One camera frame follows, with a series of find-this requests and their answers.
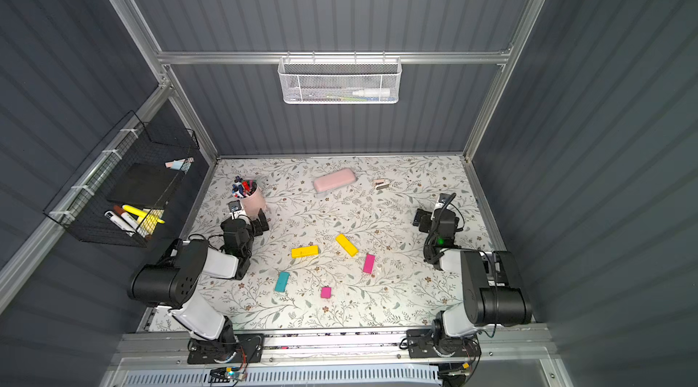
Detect yellow long block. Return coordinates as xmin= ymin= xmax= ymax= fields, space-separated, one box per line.
xmin=291 ymin=245 xmax=319 ymax=259
xmin=336 ymin=234 xmax=358 ymax=257

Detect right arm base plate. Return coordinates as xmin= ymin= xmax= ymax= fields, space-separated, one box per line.
xmin=399 ymin=328 xmax=482 ymax=360

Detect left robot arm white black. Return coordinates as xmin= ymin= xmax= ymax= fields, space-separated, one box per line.
xmin=127 ymin=211 xmax=269 ymax=363

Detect yellow highlighter in basket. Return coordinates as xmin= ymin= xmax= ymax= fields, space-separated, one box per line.
xmin=122 ymin=205 xmax=165 ymax=223

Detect teal rectangular block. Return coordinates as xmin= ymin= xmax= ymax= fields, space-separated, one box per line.
xmin=274 ymin=272 xmax=290 ymax=293

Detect white wire mesh basket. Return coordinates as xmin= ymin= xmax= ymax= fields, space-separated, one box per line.
xmin=277 ymin=57 xmax=403 ymax=105

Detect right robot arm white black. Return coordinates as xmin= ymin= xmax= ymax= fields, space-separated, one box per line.
xmin=401 ymin=208 xmax=533 ymax=359

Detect magenta rectangular block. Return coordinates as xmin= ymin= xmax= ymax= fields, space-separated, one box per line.
xmin=363 ymin=254 xmax=376 ymax=274

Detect small wooden stamp block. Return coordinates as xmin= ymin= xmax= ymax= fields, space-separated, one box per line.
xmin=374 ymin=179 xmax=390 ymax=190

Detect small magenta cube block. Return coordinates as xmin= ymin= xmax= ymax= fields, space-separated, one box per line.
xmin=321 ymin=286 xmax=332 ymax=299

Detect black wire mesh basket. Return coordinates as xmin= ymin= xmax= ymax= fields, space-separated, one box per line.
xmin=44 ymin=116 xmax=199 ymax=247

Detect pink pen cup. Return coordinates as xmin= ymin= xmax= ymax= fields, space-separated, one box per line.
xmin=240 ymin=187 xmax=267 ymax=220

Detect pens in pink cup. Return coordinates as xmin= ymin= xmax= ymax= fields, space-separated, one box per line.
xmin=231 ymin=176 xmax=257 ymax=199

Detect pink pencil case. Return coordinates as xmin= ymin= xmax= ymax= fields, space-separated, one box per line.
xmin=313 ymin=168 xmax=356 ymax=194

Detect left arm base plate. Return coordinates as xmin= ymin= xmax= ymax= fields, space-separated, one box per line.
xmin=186 ymin=334 xmax=265 ymax=366

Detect white marker in black basket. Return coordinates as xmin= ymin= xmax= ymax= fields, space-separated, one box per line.
xmin=105 ymin=211 xmax=138 ymax=235

